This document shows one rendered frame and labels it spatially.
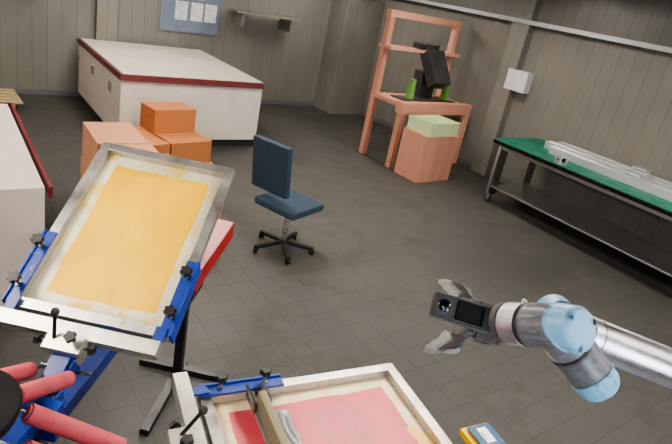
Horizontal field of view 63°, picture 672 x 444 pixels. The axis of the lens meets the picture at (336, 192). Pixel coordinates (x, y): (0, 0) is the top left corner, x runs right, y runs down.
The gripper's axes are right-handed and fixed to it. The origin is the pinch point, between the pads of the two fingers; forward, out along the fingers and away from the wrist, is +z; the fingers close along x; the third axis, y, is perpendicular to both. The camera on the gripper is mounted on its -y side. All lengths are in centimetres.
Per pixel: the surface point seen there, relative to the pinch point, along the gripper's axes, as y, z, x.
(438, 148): 347, 495, 314
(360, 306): 163, 295, 39
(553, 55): 437, 400, 482
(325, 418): 34, 87, -32
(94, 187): -63, 151, 28
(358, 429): 44, 80, -32
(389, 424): 55, 78, -28
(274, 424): 10, 75, -36
